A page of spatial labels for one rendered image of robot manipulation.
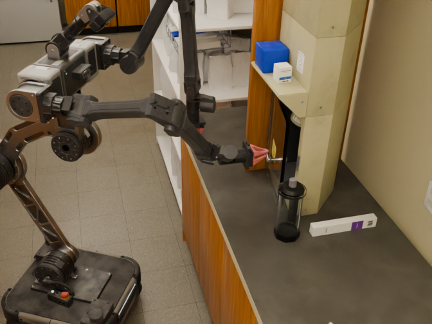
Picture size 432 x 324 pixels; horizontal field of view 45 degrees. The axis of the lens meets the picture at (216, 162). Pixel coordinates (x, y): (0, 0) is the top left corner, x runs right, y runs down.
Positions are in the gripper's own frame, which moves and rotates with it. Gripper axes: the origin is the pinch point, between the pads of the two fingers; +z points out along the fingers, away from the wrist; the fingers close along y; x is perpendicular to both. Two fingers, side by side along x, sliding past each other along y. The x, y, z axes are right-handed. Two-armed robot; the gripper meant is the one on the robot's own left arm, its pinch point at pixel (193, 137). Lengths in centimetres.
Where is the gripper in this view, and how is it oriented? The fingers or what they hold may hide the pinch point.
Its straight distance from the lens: 238.6
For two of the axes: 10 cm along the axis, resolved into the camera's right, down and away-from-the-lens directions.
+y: 9.7, -1.4, 2.2
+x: -2.6, -5.3, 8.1
